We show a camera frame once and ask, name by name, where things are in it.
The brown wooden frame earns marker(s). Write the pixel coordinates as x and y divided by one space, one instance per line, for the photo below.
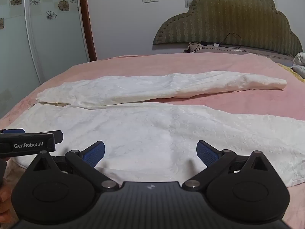
88 23

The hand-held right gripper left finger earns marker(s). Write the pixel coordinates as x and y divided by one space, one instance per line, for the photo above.
94 153

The grey brown pillow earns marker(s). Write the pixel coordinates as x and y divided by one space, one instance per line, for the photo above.
238 50

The floral glass wardrobe door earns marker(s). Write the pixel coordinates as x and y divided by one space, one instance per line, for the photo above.
59 33
12 52

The pink blanket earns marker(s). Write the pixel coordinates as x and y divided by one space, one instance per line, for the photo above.
152 63

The person's left hand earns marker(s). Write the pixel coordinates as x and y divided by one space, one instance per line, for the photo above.
4 202

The olive green upholstered headboard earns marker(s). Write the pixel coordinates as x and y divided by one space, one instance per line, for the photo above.
228 19

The white plush item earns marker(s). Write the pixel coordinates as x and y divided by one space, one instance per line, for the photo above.
300 63

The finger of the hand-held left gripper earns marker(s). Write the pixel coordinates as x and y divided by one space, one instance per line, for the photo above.
58 136

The yellow cloth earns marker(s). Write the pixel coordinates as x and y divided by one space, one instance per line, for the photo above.
294 72

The cream white pants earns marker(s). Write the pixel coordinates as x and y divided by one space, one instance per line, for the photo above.
152 133

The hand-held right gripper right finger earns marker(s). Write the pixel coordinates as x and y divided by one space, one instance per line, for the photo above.
206 153

